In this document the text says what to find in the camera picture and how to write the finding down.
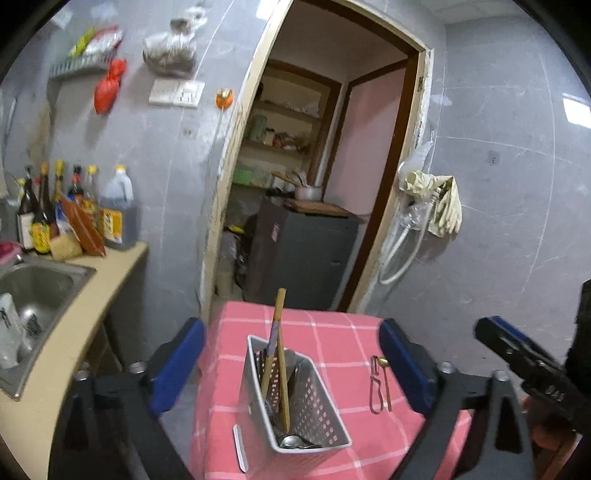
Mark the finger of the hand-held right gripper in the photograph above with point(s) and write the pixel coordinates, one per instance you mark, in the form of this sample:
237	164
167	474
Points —
494	337
517	334

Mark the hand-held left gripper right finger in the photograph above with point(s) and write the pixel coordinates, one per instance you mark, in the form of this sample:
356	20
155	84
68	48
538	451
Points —
406	369

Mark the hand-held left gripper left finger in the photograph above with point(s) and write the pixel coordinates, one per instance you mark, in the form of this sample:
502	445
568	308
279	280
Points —
178	369

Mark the gold spoon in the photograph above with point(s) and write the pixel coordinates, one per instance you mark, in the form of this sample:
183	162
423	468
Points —
382	362

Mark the steel peeler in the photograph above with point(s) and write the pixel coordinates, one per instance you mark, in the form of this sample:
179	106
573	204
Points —
372	374

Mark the grey perforated utensil holder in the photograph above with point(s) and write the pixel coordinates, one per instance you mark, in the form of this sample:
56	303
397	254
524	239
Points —
318	415

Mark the wooden chopstick purple end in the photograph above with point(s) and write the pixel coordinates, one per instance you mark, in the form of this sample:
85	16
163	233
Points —
276	323

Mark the steel spoon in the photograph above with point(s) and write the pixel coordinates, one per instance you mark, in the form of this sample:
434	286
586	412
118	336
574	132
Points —
293	441

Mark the person's right hand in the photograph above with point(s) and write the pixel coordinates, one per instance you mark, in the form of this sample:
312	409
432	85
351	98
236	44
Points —
545	431

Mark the pink plaid tablecloth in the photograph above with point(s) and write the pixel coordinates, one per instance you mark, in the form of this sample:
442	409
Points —
341	332

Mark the beige kitchen counter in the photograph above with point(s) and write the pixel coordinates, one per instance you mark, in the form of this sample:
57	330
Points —
92	295

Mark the pile of plastic bags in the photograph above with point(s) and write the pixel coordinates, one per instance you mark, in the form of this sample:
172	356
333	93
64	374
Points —
238	258

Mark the cream rubber glove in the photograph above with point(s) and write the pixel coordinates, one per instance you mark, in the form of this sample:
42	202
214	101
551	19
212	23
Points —
445	207
415	180

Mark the clear plastic bag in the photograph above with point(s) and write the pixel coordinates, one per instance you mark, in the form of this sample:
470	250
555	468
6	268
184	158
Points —
415	214

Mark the grey small refrigerator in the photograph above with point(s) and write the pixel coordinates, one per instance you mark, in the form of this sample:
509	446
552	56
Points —
300	258

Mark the steel kitchen sink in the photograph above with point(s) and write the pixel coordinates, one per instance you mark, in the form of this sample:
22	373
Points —
46	286

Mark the yellow sponge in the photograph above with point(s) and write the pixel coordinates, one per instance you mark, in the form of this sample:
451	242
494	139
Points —
67	247

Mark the red-brown food packet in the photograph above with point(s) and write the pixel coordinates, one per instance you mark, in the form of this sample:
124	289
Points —
85	230

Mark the large dark sauce jug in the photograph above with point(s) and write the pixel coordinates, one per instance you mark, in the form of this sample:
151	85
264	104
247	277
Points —
117	212

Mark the white printed plastic pouch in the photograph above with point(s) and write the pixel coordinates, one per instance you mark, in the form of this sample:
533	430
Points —
9	332

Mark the wooden board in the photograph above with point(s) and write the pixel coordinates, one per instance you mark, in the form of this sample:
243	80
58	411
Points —
323	208

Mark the sauce bottle yellow cap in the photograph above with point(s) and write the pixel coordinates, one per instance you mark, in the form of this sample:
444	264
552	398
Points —
92	189
58	182

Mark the aluminium pot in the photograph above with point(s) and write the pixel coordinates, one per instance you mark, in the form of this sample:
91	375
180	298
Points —
308	193

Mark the green box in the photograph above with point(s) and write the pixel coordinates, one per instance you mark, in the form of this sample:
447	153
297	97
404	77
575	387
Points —
244	176

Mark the pink sponge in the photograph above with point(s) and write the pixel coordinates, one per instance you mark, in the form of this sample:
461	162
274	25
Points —
9	253

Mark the sauce bottle red black cap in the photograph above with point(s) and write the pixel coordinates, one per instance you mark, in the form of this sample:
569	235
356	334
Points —
76	184

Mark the dark sauce bottle black cap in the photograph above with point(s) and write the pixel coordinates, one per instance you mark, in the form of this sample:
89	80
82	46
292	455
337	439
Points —
27	217

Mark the wooden pantry shelf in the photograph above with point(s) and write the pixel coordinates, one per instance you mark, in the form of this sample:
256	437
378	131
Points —
286	147

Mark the green canister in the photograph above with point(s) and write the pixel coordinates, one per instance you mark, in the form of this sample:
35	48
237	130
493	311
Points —
259	128

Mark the red hanging bag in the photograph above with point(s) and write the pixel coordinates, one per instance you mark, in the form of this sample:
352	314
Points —
108	90

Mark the plastic bag of dried goods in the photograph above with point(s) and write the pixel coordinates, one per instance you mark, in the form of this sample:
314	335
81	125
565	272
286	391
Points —
168	50

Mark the white red packet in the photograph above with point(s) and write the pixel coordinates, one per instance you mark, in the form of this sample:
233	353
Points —
106	40

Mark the yellow green packet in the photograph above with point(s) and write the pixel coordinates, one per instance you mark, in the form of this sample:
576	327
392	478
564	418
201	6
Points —
81	44

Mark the cream door frame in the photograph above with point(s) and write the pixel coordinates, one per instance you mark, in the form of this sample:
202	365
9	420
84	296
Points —
223	184

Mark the orange wall hook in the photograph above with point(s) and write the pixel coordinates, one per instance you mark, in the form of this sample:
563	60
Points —
224	98

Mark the white wall switch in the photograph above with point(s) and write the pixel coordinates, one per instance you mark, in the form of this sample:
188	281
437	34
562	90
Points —
178	92

